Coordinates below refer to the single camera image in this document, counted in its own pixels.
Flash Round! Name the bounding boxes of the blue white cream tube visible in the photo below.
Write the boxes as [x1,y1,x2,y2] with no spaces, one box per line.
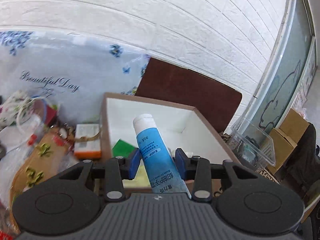
[133,114,191,197]

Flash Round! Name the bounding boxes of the tan cardboard storage box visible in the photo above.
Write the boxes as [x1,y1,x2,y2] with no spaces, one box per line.
[100,93,238,164]

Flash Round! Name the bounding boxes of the cardboard boxes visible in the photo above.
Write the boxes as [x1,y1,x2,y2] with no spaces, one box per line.
[267,109,309,175]

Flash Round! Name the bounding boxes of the orange white booklet box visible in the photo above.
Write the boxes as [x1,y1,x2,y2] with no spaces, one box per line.
[74,124,101,160]

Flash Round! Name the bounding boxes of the floral plastic bag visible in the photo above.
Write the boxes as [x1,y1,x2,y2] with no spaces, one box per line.
[1,31,150,124]

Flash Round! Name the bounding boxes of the clear plastic container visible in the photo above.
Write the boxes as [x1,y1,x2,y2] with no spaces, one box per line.
[227,117,276,172]

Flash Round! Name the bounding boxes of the brown insole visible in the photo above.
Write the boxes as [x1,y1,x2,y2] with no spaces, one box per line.
[10,127,78,205]

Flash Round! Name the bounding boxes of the green packet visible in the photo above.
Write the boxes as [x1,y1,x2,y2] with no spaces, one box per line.
[112,139,136,158]

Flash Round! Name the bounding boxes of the yellow packet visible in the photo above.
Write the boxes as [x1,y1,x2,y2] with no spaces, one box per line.
[123,165,150,189]

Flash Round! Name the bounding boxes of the dark brown wooden board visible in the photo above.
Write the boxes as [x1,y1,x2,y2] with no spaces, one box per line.
[136,58,242,133]

